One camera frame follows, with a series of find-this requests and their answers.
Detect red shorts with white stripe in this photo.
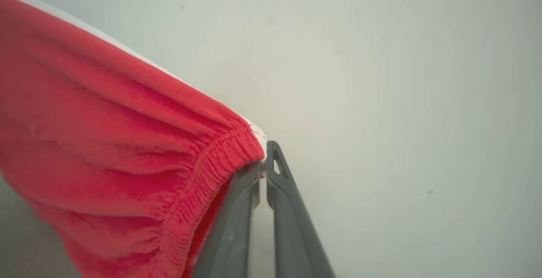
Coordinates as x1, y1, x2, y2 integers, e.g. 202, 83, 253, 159
0, 0, 268, 278

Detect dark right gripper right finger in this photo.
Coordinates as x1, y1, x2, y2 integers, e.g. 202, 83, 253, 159
265, 140, 337, 278

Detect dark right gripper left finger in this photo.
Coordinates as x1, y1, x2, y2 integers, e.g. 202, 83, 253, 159
191, 162, 261, 278

